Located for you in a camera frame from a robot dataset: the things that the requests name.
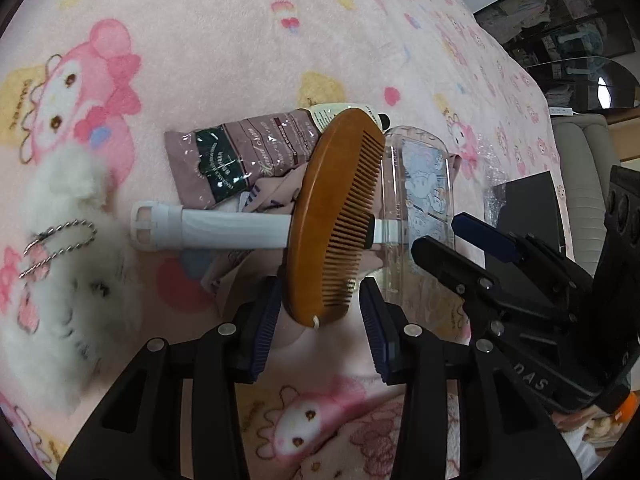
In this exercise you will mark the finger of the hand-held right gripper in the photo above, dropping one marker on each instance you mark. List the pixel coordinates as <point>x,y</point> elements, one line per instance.
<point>445,262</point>
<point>482,237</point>

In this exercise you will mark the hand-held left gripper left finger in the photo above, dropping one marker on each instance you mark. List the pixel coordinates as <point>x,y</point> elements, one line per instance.
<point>265,322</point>

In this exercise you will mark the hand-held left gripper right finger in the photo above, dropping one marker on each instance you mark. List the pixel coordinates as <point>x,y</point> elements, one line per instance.
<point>372,325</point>

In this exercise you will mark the black box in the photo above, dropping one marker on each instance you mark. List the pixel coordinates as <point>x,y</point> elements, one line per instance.
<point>530,205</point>

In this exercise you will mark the clear plastic case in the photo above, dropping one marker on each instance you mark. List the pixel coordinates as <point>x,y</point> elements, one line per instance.
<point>425,180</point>

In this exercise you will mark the white plastic stick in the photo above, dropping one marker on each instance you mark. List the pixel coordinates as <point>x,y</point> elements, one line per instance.
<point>225,230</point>

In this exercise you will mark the wooden comb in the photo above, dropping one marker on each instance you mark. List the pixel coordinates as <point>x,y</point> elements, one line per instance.
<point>320,200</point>

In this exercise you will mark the mauve hand cream tube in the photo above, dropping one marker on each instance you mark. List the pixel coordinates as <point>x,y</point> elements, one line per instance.
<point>250,145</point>

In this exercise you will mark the pale green cream tube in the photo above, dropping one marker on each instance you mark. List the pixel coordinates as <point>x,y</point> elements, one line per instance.
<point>330,110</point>

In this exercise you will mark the beige sofa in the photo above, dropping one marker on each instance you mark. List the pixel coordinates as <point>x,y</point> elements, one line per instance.
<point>580,160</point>

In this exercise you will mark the white power strip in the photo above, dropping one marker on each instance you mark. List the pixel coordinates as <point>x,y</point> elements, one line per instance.
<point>561,110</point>

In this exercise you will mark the round glass table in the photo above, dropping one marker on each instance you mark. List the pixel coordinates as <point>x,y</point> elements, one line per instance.
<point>565,72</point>

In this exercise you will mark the dark glass cabinet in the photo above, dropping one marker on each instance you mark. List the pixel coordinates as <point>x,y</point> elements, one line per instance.
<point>550,20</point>

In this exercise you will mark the pink printed blanket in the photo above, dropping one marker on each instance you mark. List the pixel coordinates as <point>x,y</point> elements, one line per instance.
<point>200,35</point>

